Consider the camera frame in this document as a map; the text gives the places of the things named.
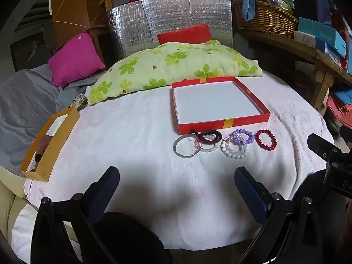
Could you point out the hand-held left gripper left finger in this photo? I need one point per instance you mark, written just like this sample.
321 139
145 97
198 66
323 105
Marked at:
106 189

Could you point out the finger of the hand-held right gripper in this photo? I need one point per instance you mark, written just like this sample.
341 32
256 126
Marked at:
346 132
320 145

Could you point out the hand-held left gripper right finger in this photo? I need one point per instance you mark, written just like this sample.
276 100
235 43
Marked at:
249 192

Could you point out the silver bangle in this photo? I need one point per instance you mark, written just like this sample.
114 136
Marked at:
176 148

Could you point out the red shallow cardboard box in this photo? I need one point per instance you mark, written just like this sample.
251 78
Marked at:
214 101

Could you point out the red fabric pile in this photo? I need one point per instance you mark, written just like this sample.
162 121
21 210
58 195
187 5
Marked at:
339 107

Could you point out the orange cardboard box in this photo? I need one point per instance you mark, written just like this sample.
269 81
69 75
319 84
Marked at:
52 154

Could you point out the wooden shelf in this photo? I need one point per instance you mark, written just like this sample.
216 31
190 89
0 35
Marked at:
308 52

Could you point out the white pillow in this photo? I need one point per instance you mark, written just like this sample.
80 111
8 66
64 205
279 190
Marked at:
24 231

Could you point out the cream leather cushion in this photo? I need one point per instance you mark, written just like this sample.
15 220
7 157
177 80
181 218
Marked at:
8 198

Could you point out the white small box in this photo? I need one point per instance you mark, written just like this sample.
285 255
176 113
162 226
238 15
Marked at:
304 40

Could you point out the blue flat box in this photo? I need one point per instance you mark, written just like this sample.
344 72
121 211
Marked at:
321 33

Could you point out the grey blanket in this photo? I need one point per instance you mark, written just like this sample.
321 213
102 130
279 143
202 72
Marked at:
24 101

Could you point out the magenta pillow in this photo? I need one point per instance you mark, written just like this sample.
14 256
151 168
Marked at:
74 60

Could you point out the green floral pillow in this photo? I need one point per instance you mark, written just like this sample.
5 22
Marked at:
165 68

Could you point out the wicker basket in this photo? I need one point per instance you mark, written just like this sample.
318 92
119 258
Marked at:
269 19

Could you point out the dark blue bag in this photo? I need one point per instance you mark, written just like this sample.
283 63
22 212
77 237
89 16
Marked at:
310 0

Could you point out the blue cloth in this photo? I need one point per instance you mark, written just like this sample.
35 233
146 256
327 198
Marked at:
250 2

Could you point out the red cushion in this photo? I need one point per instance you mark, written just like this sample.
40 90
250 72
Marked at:
184 34

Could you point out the silver foil insulation sheet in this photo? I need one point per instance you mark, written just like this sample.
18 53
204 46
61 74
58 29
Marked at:
165 13

